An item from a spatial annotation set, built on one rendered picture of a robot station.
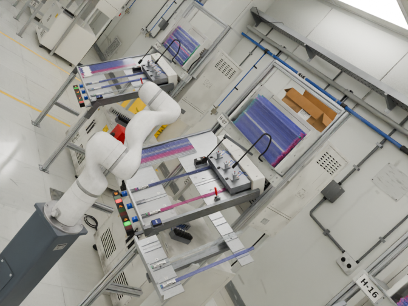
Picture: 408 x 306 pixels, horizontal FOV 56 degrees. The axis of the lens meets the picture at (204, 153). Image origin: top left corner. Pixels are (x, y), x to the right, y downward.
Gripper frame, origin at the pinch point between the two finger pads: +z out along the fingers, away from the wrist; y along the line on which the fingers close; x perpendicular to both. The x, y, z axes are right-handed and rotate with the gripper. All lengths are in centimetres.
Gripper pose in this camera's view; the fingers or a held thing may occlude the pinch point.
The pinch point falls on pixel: (122, 187)
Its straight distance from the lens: 230.3
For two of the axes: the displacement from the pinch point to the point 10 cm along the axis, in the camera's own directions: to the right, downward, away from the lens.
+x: 9.1, -2.7, 3.1
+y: 4.1, 5.6, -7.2
